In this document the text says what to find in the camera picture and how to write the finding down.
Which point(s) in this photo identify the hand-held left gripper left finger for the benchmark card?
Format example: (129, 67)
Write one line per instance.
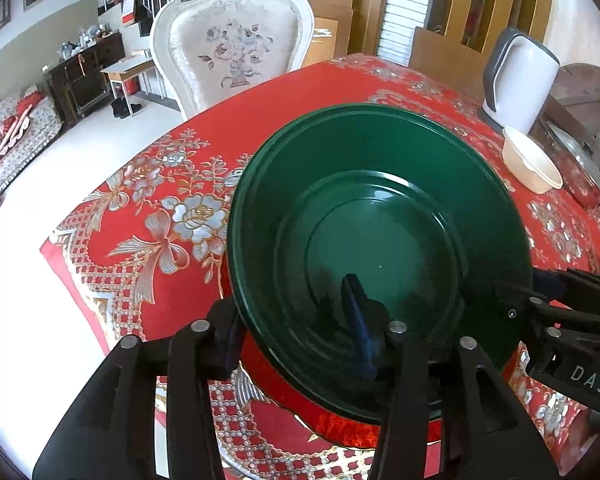
(220, 355)

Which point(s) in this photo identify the cream plastic bowl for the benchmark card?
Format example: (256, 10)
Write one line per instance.
(525, 160)

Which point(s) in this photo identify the floral sofa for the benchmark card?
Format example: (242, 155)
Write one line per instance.
(30, 135)

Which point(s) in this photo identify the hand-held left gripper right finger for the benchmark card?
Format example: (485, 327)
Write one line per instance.
(355, 320)

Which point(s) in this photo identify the white louvered panel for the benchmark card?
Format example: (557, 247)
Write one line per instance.
(397, 10)

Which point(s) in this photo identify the pair of black shoes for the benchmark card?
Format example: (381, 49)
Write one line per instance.
(125, 109)

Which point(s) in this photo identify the brown wooden cabinet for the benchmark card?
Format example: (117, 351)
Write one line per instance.
(330, 35)

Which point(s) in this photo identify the dark wooden sideboard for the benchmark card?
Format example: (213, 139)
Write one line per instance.
(80, 85)

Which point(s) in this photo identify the cluster of small bottles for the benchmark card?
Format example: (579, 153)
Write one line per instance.
(82, 42)

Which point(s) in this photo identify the red floral tablecloth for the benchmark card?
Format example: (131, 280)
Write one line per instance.
(155, 210)

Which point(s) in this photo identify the plywood board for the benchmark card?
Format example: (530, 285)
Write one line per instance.
(445, 65)

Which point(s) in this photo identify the red scalloped gold-rimmed plate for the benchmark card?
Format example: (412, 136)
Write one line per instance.
(340, 432)

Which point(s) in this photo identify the dark green plastic bowl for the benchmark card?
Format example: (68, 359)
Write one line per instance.
(380, 220)

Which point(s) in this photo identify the red hanging calendar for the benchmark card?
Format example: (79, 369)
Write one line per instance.
(128, 10)

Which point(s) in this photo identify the round wooden tabletop board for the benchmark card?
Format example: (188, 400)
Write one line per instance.
(590, 95)

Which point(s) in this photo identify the white ornate floral chair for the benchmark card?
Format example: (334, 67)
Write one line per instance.
(230, 35)

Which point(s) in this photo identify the white electric kettle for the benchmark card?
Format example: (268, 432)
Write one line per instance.
(520, 80)

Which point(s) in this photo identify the steel wok with glass lid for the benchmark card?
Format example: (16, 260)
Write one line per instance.
(580, 170)

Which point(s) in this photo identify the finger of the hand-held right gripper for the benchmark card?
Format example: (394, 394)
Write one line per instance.
(550, 282)
(535, 315)

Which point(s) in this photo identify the small wooden desk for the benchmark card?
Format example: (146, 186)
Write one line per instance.
(125, 66)

